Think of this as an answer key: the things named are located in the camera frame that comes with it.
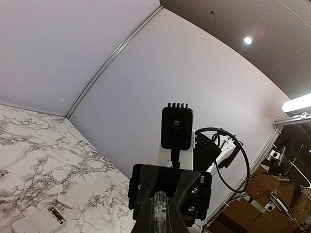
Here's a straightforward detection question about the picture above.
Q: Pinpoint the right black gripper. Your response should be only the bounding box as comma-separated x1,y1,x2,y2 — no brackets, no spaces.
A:
128,164,212,233

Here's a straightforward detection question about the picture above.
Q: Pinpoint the white battery cover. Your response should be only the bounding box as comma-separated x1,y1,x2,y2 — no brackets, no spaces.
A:
56,193,75,209

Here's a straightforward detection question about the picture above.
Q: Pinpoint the white remote control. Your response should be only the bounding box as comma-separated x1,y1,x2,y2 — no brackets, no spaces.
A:
11,209,68,233

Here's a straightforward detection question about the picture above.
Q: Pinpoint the black gold battery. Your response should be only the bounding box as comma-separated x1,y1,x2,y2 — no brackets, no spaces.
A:
48,207,66,224

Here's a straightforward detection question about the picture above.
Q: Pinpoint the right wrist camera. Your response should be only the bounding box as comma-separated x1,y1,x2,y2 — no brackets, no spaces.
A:
155,102,195,170

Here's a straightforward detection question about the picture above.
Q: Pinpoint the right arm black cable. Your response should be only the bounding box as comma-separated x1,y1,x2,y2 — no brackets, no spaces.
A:
194,127,251,194

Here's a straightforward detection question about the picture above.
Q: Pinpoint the right aluminium frame post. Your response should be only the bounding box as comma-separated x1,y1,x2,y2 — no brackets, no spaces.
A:
64,4,163,119

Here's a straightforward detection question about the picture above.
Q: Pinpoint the front right aluminium post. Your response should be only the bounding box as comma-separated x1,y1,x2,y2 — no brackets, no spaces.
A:
200,112,311,233

